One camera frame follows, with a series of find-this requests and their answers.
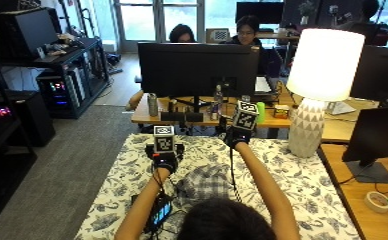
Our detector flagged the person's left hand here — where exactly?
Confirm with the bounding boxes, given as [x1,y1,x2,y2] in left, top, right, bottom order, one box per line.
[145,142,188,175]

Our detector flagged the person's right hand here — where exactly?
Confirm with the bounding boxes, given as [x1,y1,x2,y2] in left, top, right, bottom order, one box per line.
[224,125,254,150]

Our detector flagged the white marker cube on left glove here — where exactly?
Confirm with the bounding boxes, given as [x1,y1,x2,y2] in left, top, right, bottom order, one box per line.
[153,125,177,155]

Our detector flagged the white marker cube on glove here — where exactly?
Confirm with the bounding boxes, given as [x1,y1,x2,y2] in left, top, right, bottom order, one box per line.
[232,100,261,132]
[153,125,177,155]

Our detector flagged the wooden desk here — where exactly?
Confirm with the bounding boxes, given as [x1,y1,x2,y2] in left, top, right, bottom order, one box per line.
[130,87,298,130]

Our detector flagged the black boxes on desk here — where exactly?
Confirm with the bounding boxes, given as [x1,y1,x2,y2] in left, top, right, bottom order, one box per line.
[160,111,205,123]

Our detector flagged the silver metal tumbler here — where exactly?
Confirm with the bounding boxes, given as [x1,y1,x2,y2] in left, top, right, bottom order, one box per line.
[146,92,161,118]

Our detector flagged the grey plaid cloth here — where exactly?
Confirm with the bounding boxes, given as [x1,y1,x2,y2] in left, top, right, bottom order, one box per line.
[176,164,236,205]

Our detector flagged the black wrist device with lit screen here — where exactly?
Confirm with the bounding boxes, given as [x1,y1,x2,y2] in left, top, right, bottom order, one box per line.
[142,194,174,235]

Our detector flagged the clear water bottle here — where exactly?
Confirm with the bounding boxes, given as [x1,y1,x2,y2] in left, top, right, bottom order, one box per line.
[210,84,225,121]

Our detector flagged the white marker cube on right glove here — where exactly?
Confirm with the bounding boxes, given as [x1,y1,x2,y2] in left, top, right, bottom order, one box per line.
[232,100,261,132]

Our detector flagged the large black monitor on stand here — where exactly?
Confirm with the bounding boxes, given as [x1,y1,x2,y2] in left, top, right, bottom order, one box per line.
[136,41,262,114]

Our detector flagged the computer tower with lights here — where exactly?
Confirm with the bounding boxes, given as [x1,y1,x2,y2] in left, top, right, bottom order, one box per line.
[36,66,88,112]

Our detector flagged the green bottle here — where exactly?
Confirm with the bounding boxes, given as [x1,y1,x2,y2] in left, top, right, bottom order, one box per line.
[256,101,268,125]

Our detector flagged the black cabinet with pink lights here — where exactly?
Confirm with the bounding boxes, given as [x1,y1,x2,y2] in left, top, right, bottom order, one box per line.
[0,89,57,148]

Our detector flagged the small colourful box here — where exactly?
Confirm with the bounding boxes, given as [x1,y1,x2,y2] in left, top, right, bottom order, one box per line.
[273,104,292,120]

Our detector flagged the black metal shelf rack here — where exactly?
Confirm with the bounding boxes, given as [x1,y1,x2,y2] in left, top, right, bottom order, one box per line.
[0,36,112,120]

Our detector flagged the blue floral white tablecloth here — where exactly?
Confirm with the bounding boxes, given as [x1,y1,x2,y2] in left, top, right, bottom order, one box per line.
[73,133,362,240]

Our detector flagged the checkerboard calibration board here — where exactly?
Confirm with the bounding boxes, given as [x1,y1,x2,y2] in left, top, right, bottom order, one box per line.
[205,27,232,44]

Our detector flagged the large black case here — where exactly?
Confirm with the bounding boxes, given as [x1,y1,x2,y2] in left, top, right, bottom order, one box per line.
[0,6,64,62]

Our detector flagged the white paper sheet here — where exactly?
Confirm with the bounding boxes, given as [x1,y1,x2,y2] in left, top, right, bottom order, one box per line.
[326,101,358,116]

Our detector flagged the white table lamp patterned base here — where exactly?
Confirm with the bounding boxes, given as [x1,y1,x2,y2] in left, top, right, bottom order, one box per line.
[285,27,367,159]

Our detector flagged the black background monitor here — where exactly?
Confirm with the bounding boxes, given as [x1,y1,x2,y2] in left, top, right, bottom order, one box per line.
[234,1,286,25]

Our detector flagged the black monitor with square base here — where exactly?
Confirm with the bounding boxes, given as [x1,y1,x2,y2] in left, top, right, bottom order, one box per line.
[341,106,388,185]

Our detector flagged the roll of beige tape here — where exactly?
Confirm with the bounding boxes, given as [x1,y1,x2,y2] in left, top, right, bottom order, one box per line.
[363,190,388,215]

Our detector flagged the black glove cable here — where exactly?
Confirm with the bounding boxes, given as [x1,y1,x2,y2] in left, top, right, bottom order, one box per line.
[228,146,245,203]

